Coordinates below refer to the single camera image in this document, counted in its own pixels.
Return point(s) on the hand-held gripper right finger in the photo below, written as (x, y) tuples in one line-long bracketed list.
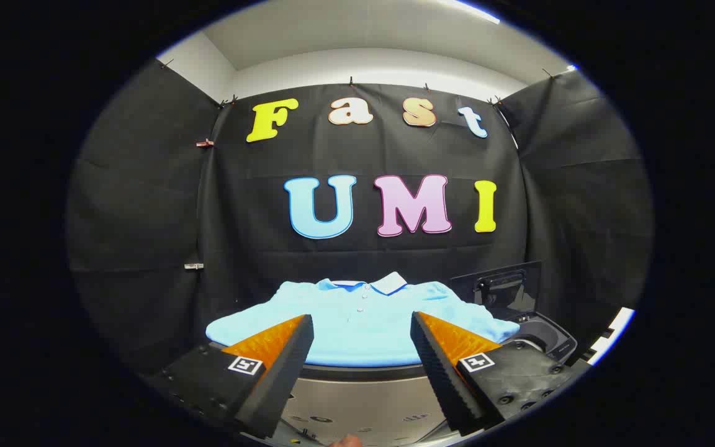
[(441, 372)]

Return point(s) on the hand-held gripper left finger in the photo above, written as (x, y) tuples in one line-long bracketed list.
[(283, 372)]

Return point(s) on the light blue polo shirt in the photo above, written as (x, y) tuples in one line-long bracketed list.
[(357, 329)]

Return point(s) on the dark transparent washing machine lid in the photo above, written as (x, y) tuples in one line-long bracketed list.
[(506, 292)]

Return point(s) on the white panel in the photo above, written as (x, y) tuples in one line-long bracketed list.
[(615, 332)]

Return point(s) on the red cloth clip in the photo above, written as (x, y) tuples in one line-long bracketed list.
[(204, 143)]

